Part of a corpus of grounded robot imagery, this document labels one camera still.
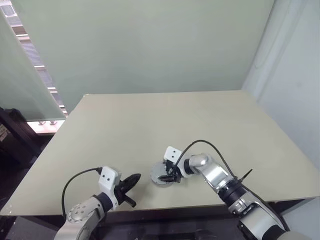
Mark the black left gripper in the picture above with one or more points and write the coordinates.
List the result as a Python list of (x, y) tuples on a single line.
[(121, 192)]

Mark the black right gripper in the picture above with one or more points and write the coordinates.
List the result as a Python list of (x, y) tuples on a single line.
[(175, 172)]

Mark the small silver round tin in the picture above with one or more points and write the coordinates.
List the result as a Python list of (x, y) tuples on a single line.
[(157, 171)]

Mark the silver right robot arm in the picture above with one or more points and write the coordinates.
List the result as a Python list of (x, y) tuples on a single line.
[(212, 175)]

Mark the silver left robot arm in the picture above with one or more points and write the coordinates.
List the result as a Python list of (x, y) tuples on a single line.
[(80, 215)]

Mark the black zip tie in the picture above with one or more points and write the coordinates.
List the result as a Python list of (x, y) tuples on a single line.
[(246, 175)]

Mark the metal glass clamp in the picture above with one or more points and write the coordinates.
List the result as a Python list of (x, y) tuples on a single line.
[(41, 122), (53, 122)]

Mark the frosted glass panel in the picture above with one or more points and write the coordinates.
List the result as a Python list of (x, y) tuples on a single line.
[(25, 95)]

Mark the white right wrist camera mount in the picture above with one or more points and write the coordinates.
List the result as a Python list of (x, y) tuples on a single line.
[(172, 153)]

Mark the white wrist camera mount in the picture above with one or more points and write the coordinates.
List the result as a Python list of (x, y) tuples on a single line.
[(108, 177), (172, 153)]

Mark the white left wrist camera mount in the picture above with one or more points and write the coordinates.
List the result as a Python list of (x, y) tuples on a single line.
[(108, 177)]

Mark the black table frame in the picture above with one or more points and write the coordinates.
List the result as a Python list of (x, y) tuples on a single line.
[(162, 222)]

